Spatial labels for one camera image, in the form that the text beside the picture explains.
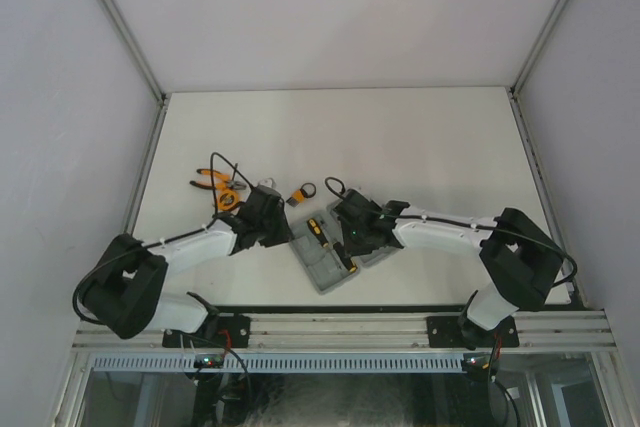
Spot black yellow screwdriver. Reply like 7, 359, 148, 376
306, 218, 329, 248
333, 242, 358, 273

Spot orange handled pliers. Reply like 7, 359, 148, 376
189, 168, 248, 191

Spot grey plastic tool case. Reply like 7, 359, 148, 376
289, 201, 398, 295

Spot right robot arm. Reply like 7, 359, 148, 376
333, 189, 570, 349

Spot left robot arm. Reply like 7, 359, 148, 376
72, 185, 291, 347

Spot orange tape measure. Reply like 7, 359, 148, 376
213, 189, 241, 212

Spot hex key set orange holder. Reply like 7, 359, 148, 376
286, 182, 317, 207

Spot right camera black cable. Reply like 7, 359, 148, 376
323, 176, 579, 293

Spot camera black cable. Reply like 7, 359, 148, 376
323, 176, 579, 293
72, 150, 261, 326

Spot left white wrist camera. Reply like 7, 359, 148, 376
256, 177, 277, 195

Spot left camera black cable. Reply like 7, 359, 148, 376
72, 150, 261, 326

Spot slotted grey cable duct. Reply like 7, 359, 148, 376
90, 353, 465, 374

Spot right aluminium frame post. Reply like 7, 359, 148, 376
509, 0, 601, 98

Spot aluminium frame post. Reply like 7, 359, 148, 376
509, 0, 601, 98
68, 0, 167, 104

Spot aluminium front rail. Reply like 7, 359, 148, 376
72, 310, 616, 351

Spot left aluminium frame post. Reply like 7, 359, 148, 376
68, 0, 167, 104

